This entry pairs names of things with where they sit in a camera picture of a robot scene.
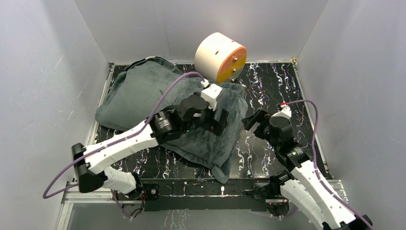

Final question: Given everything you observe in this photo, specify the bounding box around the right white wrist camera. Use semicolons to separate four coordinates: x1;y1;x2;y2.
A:
275;103;292;120

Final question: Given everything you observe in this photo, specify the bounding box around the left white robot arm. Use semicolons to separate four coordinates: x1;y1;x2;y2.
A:
71;94;228;199

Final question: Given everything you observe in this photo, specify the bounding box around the aluminium left frame rail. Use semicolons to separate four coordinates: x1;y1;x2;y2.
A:
63;63;115;191

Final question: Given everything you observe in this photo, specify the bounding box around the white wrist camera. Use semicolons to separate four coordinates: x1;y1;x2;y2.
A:
200;79;223;111
275;103;292;120

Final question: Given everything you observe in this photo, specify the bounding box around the aluminium front frame rail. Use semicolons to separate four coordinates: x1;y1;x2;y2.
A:
61;180;349;206

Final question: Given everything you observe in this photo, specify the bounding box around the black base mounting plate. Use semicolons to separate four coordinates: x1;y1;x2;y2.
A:
142;178;293;215

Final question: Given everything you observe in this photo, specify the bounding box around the white orange cylindrical drum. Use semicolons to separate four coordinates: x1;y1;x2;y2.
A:
194;32;247;83

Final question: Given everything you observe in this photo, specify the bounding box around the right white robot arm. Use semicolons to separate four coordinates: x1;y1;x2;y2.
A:
242;107;372;230

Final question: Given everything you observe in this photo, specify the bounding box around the grey plush pillowcase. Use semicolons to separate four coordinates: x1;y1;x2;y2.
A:
95;57;248;184

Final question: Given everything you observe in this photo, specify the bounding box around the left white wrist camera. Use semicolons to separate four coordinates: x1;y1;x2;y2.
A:
200;79;223;111

